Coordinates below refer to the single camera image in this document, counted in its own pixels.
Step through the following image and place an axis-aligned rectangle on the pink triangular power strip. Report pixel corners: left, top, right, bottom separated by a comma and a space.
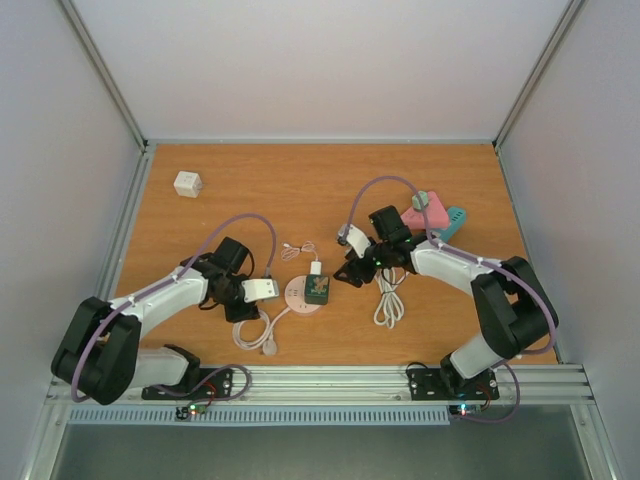
401, 191, 449, 230

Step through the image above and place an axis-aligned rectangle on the aluminium front rail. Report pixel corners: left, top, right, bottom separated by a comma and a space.
47, 364, 596, 405

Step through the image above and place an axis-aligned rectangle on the left controller board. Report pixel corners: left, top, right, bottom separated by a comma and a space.
175, 404, 208, 421

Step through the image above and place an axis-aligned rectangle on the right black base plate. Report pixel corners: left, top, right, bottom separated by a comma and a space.
405, 363, 500, 402

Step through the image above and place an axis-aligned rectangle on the round pink power strip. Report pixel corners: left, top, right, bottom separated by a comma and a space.
284, 275, 323, 316

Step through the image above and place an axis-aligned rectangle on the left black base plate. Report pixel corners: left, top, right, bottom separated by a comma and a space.
141, 368, 233, 401

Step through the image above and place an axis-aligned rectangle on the pink usb cable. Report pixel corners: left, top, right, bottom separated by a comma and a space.
279, 240, 318, 263

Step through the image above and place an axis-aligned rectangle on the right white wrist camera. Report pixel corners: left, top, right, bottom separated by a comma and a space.
336, 224, 372, 259

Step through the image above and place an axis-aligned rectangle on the right controller board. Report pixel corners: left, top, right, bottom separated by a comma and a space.
449, 403, 487, 417

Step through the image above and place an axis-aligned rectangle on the white power cord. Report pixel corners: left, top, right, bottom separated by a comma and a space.
372, 272, 407, 330

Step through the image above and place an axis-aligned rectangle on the green cube socket adapter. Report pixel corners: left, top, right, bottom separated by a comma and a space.
304, 274, 330, 306

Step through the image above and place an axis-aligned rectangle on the controller board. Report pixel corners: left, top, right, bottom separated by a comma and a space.
175, 404, 208, 421
449, 403, 487, 417

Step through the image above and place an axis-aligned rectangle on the white cube socket adapter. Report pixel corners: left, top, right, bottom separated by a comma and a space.
173, 171, 203, 198

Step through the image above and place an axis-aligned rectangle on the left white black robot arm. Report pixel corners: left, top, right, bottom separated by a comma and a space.
51, 237, 259, 405

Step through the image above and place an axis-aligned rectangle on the light green plug adapter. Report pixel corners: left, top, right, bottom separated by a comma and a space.
411, 191, 429, 212

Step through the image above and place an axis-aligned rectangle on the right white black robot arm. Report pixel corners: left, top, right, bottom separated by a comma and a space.
334, 206, 558, 397

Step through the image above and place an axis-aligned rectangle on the white usb charger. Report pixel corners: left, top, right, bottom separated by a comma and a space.
310, 260, 322, 275

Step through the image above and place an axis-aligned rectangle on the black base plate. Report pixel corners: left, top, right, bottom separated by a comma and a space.
141, 368, 233, 401
405, 363, 500, 402

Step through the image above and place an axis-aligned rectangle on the pink power strip cable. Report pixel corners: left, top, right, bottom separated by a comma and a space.
232, 305, 292, 357

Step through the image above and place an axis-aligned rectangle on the teal power strip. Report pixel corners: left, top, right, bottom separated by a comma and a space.
432, 206, 467, 243

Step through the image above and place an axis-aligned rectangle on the grey slotted cable duct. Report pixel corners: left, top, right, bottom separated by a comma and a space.
67, 405, 450, 427

